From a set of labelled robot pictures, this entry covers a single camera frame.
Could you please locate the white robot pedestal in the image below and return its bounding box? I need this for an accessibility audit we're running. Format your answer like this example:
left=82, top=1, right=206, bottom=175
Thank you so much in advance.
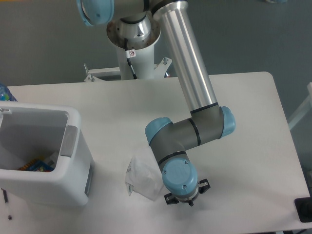
left=84, top=12, right=172, bottom=82

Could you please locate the black device at table edge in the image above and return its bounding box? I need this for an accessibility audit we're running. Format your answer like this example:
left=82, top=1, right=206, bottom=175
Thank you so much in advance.
left=294, top=197, right=312, bottom=223

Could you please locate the white trash can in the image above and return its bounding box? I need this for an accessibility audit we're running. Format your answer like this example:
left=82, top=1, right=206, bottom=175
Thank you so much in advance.
left=0, top=101, right=95, bottom=206

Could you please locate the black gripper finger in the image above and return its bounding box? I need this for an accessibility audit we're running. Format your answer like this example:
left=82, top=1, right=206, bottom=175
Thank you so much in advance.
left=198, top=179, right=210, bottom=194
left=164, top=193, right=178, bottom=205

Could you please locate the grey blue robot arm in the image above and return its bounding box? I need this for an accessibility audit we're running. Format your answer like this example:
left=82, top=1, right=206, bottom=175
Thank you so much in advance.
left=77, top=0, right=235, bottom=206

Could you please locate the blue bottle at table edge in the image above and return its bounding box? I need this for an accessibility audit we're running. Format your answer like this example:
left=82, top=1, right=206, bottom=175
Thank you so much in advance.
left=0, top=83, right=18, bottom=101

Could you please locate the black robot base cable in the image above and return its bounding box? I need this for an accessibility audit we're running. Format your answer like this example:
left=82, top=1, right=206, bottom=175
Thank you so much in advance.
left=123, top=38, right=139, bottom=80

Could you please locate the white frame right side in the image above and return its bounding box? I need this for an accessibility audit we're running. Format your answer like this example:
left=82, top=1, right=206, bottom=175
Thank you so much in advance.
left=288, top=82, right=312, bottom=130

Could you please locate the black pen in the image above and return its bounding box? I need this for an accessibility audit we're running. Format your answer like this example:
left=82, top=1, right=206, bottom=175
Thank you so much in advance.
left=1, top=188, right=12, bottom=220

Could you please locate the colourful snack bag in bin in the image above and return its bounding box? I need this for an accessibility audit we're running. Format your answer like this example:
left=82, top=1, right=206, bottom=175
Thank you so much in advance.
left=17, top=156, right=54, bottom=172

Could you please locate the clear plastic wrapper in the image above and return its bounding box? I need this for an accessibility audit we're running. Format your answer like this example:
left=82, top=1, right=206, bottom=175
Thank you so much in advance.
left=125, top=156, right=163, bottom=201

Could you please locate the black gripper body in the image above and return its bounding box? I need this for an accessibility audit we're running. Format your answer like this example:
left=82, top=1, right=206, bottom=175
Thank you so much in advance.
left=177, top=192, right=199, bottom=206

